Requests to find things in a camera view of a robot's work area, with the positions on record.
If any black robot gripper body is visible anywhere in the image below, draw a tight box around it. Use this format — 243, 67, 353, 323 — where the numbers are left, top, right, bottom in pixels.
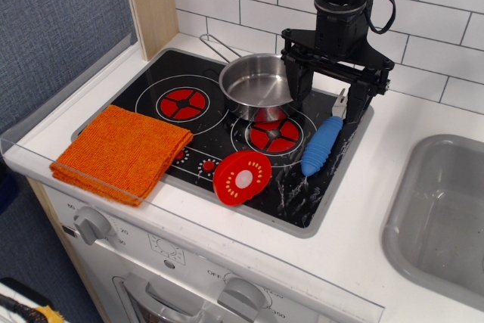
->
281, 0, 394, 95

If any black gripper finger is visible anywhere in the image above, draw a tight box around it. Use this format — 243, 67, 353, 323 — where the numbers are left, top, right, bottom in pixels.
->
284, 57, 313, 109
346, 79, 375, 123

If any stainless steel pot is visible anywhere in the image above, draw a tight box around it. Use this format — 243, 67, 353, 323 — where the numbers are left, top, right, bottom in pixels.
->
219, 53, 302, 123

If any orange napkin cloth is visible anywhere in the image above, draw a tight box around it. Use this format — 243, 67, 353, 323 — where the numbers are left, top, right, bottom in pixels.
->
50, 105, 194, 207

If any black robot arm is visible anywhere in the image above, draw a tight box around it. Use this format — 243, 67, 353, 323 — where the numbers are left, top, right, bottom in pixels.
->
281, 0, 396, 123

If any red toy tomato half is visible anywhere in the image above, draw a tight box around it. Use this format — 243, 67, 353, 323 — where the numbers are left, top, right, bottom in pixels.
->
213, 151, 272, 207

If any black toy stovetop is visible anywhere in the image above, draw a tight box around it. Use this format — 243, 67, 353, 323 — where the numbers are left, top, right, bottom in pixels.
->
70, 48, 375, 239

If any grey sink basin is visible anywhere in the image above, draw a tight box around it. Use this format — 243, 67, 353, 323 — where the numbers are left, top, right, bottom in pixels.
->
382, 135, 483, 310

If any light wooden side panel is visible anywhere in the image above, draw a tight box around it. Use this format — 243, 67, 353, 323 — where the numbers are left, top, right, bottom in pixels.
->
129, 0, 179, 61

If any grey right oven knob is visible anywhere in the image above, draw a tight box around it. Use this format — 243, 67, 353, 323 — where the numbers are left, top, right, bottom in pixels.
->
217, 278, 266, 322

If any grey oven knob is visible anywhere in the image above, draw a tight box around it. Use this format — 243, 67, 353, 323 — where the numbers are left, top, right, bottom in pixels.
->
217, 278, 266, 322
73, 207, 111, 246

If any white toy oven front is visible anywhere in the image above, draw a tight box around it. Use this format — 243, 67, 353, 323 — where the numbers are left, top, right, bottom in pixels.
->
45, 188, 383, 322

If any grey left oven knob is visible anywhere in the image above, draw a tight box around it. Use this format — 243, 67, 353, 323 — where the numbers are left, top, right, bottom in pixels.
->
73, 207, 111, 246

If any yellow cloth at corner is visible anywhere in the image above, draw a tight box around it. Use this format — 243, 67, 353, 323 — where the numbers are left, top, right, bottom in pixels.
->
29, 306, 65, 323

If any blue handled toy fork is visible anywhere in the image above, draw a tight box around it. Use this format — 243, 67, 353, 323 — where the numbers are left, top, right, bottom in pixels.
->
301, 89, 347, 177

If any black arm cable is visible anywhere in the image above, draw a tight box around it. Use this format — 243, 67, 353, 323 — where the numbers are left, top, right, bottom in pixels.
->
365, 0, 397, 35

